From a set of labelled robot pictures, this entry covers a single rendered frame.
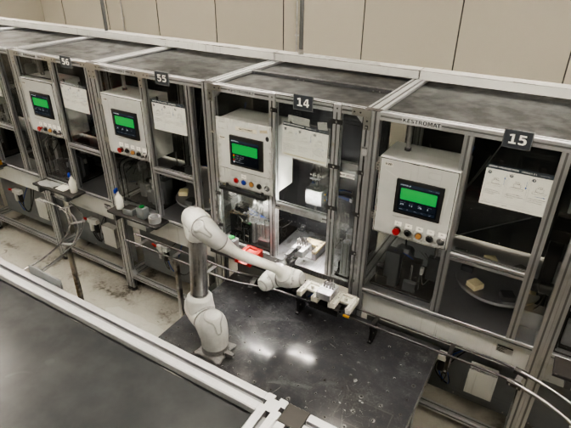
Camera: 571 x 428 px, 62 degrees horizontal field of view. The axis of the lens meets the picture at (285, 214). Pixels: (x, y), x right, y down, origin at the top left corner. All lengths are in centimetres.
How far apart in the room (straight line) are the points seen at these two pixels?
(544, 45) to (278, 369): 445
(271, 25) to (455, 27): 245
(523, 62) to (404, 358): 392
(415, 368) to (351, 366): 36
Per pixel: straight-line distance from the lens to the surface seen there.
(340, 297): 300
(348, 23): 648
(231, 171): 316
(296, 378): 279
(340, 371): 284
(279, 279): 273
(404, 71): 329
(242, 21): 730
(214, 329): 276
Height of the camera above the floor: 275
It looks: 29 degrees down
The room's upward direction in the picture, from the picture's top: straight up
